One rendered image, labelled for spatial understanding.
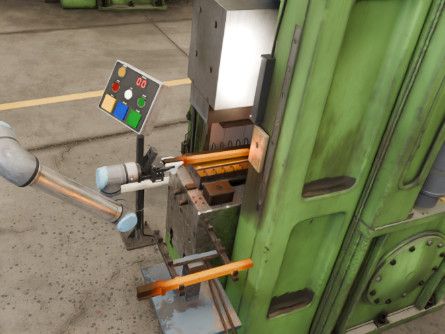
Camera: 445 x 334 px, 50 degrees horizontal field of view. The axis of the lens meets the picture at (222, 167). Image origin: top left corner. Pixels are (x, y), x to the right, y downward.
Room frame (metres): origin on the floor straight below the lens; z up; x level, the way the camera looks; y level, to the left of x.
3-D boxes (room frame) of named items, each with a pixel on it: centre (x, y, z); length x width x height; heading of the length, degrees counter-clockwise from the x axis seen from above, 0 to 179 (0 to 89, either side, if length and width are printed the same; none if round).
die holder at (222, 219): (1.83, -0.08, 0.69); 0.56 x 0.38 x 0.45; 120
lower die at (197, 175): (1.87, -0.04, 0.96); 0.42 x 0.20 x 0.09; 120
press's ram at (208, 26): (1.84, -0.06, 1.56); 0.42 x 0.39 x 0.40; 120
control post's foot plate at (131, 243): (2.22, 0.49, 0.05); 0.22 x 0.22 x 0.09; 30
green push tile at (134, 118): (2.06, 0.48, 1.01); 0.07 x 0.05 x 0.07; 55
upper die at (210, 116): (1.87, -0.04, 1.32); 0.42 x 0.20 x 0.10; 120
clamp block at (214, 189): (1.65, 0.00, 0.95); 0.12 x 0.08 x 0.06; 120
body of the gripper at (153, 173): (1.65, 0.31, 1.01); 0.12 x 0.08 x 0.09; 119
